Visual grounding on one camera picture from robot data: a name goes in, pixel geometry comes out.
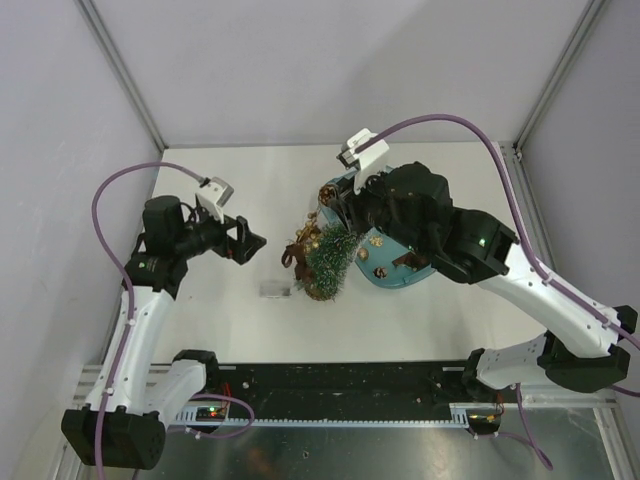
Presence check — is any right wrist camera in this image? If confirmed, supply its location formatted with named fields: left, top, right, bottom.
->
left=337, top=128, right=389, bottom=195

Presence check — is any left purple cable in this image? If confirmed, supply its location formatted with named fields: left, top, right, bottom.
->
left=91, top=162, right=256, bottom=480

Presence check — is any grey slotted cable duct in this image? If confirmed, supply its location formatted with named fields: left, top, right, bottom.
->
left=169, top=404, right=469, bottom=434

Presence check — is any purple cable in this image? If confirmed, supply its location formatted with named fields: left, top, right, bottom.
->
left=91, top=162, right=256, bottom=480
left=357, top=113, right=640, bottom=471

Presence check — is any teal plastic tray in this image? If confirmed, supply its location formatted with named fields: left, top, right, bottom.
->
left=318, top=172, right=435, bottom=289

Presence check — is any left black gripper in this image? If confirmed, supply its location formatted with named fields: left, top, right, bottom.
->
left=174, top=204, right=265, bottom=265

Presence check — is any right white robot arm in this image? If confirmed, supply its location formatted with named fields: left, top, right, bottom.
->
left=319, top=162, right=638, bottom=401

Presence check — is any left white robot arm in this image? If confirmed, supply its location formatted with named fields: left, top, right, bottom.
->
left=61, top=195, right=267, bottom=470

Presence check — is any brown ribbon bow garland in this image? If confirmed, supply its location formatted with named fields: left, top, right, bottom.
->
left=281, top=210, right=321, bottom=283

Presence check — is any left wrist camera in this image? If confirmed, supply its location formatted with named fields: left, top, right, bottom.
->
left=195, top=177, right=234, bottom=224

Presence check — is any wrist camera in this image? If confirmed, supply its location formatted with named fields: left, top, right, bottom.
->
left=337, top=128, right=389, bottom=195
left=195, top=177, right=234, bottom=224

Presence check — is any small green christmas tree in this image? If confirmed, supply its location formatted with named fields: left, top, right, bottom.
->
left=299, top=223, right=364, bottom=301

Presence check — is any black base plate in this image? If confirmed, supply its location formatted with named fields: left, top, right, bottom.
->
left=164, top=360, right=521, bottom=422

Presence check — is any brown ribbon bow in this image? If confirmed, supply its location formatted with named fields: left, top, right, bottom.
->
left=392, top=252, right=420, bottom=271

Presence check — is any clear battery box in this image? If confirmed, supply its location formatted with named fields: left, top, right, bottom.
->
left=259, top=280, right=292, bottom=299

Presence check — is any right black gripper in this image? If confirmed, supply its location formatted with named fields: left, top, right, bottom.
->
left=329, top=160, right=429, bottom=256

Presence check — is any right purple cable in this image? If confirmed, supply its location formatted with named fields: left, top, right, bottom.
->
left=357, top=113, right=640, bottom=471

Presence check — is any small frosted pine cone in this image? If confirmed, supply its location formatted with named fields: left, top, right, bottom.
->
left=373, top=267, right=388, bottom=279

